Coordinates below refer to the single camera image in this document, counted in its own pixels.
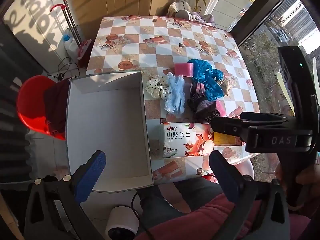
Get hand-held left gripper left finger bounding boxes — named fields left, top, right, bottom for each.
left=24, top=150, right=107, bottom=240

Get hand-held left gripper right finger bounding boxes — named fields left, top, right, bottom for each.
left=209, top=150, right=290, bottom=240

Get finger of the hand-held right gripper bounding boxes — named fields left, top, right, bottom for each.
left=211, top=116, right=251, bottom=141
left=239, top=112, right=297, bottom=128

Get pink sponge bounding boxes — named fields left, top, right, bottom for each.
left=174, top=62, right=194, bottom=77
left=215, top=100, right=228, bottom=117

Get dark purple knitted sock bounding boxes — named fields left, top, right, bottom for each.
left=187, top=82, right=217, bottom=122

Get beige fuzzy sock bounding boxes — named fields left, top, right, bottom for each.
left=217, top=79, right=237, bottom=97

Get blue plastic shoe cover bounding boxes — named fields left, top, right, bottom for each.
left=200, top=69, right=225, bottom=100
left=187, top=59, right=213, bottom=83

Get white cardboard box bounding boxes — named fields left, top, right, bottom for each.
left=65, top=70, right=153, bottom=193

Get light blue fluffy cloth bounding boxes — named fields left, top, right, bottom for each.
left=164, top=72, right=186, bottom=114

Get white polka-dot scrunchie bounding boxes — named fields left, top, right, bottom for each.
left=146, top=75, right=168, bottom=99

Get person's right hand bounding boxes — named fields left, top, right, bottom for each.
left=299, top=155, right=320, bottom=206

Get yellow red small box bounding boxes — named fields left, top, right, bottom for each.
left=214, top=132, right=242, bottom=147

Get person's leg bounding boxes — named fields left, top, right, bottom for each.
left=137, top=177, right=225, bottom=222

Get floral tissue pack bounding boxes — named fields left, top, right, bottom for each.
left=160, top=123, right=242, bottom=158

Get person's maroon sweater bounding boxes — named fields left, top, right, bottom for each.
left=135, top=192, right=320, bottom=240

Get white round appliance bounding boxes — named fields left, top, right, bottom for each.
left=105, top=205, right=139, bottom=240

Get dark red garment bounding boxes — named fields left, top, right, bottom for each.
left=44, top=80, right=72, bottom=137

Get red plastic chair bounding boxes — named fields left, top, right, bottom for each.
left=16, top=75, right=70, bottom=140

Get checkered printed tablecloth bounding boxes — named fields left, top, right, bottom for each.
left=86, top=16, right=260, bottom=180

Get pale pink cloth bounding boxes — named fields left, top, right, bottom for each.
left=192, top=12, right=216, bottom=27

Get grey curtain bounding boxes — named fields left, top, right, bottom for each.
left=0, top=22, right=38, bottom=185

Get red broom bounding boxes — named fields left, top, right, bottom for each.
left=61, top=0, right=93, bottom=60

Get white bottle blue cap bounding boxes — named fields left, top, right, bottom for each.
left=62, top=34, right=80, bottom=55

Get red hooked metal pole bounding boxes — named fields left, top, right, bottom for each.
left=50, top=4, right=83, bottom=49

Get black appliance cable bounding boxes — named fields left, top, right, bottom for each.
left=131, top=192, right=155, bottom=240

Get dark window frame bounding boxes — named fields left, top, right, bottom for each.
left=230, top=0, right=293, bottom=46

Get black cables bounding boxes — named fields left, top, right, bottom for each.
left=47, top=56, right=80, bottom=80

